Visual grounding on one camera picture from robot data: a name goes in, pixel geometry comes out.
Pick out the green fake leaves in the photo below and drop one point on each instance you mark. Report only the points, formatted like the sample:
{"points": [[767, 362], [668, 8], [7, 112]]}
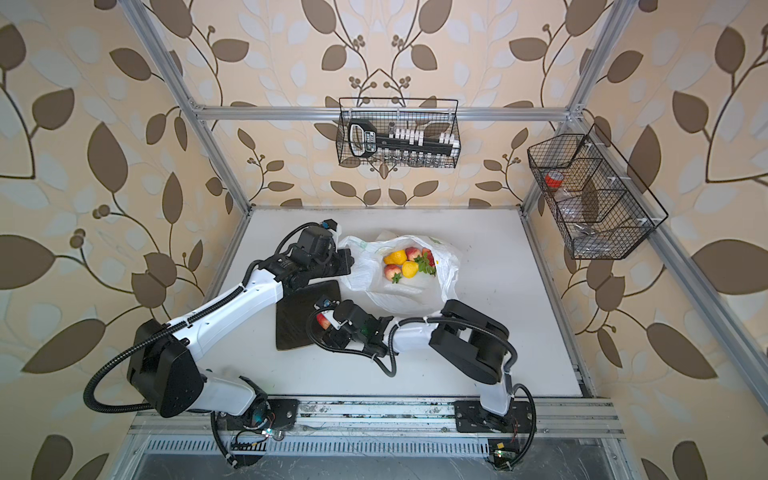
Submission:
{"points": [[426, 263]]}

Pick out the dark square plate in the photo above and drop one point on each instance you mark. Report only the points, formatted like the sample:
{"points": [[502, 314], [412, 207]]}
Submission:
{"points": [[292, 314]]}

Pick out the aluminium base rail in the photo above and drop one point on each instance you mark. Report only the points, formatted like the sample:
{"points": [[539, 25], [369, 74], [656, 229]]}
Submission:
{"points": [[421, 416]]}

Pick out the red fake apple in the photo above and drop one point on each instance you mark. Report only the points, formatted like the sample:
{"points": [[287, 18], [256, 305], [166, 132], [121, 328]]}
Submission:
{"points": [[412, 253]]}

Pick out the white plastic bag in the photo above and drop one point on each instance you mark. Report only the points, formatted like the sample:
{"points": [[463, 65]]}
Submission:
{"points": [[418, 296]]}

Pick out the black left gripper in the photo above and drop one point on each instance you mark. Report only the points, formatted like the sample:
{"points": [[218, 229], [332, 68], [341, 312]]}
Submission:
{"points": [[345, 262]]}

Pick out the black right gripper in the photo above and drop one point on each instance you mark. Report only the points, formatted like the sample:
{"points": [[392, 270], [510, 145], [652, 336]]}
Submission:
{"points": [[332, 338]]}

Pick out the black wire basket right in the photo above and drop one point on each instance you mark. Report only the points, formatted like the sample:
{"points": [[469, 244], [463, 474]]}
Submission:
{"points": [[604, 209]]}

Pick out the black wire basket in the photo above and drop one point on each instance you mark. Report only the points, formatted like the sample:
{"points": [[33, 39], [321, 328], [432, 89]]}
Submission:
{"points": [[432, 114], [604, 209]]}

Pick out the black wire basket back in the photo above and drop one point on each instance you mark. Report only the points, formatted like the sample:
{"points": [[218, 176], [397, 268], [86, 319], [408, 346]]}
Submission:
{"points": [[432, 114]]}

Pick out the black tool in basket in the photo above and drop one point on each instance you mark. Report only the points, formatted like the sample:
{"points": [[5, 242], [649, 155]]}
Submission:
{"points": [[365, 141]]}

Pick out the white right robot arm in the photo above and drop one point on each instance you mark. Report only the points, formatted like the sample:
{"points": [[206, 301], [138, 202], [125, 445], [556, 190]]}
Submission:
{"points": [[472, 342]]}

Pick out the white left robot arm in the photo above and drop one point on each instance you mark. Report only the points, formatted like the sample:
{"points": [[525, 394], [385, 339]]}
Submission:
{"points": [[165, 369]]}

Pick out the red fake strawberry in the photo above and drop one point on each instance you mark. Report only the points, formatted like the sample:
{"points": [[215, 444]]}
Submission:
{"points": [[322, 321]]}

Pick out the yellow fake pear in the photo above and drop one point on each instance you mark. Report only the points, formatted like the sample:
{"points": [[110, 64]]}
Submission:
{"points": [[409, 269]]}

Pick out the yellow fake lemon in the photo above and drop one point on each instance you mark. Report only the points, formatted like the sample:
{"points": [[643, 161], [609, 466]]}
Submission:
{"points": [[396, 258]]}

